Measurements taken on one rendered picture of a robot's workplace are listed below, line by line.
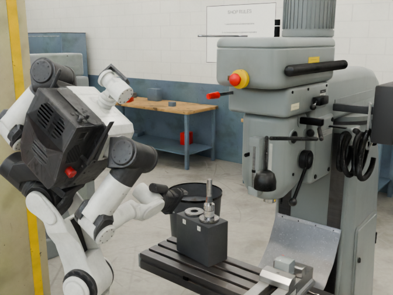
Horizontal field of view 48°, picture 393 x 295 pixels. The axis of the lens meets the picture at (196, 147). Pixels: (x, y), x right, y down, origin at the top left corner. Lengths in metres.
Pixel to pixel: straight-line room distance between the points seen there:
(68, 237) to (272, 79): 0.90
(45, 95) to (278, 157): 0.80
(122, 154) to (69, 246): 0.49
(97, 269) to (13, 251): 1.41
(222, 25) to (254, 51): 5.48
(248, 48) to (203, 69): 5.70
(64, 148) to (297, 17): 0.97
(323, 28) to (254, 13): 4.85
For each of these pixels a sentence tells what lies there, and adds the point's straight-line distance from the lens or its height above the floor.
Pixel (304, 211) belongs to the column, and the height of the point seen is 1.12.
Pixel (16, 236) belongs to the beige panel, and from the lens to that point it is 3.06.
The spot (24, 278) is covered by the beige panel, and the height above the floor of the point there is 0.37.
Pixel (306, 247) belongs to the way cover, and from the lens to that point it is 2.10.
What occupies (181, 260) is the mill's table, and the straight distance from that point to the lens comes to 2.05.
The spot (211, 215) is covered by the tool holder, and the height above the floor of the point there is 1.14.
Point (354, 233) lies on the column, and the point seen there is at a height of 1.05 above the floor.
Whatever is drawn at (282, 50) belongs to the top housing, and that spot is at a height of 1.85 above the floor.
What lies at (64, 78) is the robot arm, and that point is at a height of 1.75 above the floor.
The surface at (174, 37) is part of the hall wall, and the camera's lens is 7.48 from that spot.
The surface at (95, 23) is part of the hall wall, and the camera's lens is 8.92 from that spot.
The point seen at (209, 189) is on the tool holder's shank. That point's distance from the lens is 1.92.
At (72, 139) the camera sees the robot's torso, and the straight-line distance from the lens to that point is 1.37.
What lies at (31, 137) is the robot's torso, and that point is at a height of 1.57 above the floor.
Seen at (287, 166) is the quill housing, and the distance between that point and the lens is 1.59.
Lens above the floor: 1.88
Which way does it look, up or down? 14 degrees down
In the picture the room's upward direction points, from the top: straight up
